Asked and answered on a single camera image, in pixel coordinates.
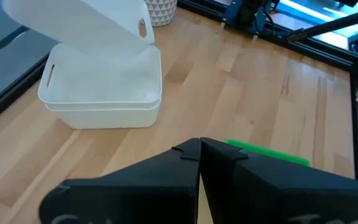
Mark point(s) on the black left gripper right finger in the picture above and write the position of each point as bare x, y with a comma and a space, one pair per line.
275, 193

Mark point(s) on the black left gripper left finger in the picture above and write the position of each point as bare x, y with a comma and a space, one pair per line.
141, 193

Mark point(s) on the green slotted plastic basket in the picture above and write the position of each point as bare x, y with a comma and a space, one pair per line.
269, 152

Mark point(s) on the white triangle-patterned planter pot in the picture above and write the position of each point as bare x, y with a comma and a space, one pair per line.
162, 12

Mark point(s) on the black diagonal frame strut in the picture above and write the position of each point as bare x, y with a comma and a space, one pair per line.
331, 25

